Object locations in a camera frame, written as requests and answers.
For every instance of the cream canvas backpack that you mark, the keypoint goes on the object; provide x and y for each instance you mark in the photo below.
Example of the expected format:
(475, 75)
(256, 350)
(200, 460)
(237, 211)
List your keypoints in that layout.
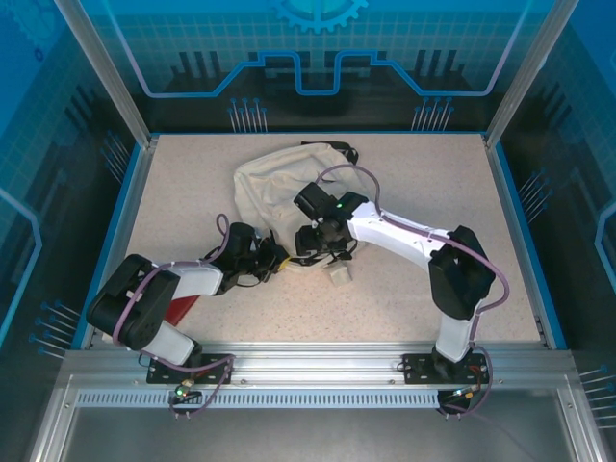
(269, 178)

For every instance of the blue printed back panel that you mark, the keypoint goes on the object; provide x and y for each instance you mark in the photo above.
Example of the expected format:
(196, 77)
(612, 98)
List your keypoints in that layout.
(216, 48)

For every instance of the aluminium side rail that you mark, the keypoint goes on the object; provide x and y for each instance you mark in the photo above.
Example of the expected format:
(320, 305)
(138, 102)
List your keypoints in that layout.
(495, 159)
(122, 240)

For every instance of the blue printed side panel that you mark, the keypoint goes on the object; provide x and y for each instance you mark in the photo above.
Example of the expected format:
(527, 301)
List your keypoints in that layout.
(587, 144)
(38, 192)

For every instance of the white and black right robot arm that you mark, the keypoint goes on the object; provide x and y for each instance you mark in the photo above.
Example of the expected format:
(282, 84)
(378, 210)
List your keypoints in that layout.
(394, 236)

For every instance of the aluminium front rail beam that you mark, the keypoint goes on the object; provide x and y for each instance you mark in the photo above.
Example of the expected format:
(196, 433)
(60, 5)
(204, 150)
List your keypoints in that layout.
(313, 366)

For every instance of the red pencil case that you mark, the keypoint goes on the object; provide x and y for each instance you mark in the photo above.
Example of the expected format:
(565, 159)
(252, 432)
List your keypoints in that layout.
(180, 308)

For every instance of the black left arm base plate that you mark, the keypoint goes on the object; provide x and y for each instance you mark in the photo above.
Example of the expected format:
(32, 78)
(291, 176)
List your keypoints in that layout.
(159, 375)

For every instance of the aluminium frame post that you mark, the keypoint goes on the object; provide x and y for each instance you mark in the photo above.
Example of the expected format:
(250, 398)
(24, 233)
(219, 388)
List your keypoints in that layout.
(527, 72)
(108, 72)

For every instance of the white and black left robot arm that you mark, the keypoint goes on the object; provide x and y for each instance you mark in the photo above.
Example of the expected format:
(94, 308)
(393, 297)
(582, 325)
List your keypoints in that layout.
(197, 281)

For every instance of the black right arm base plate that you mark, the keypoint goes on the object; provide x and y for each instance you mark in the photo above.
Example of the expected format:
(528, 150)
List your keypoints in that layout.
(414, 370)

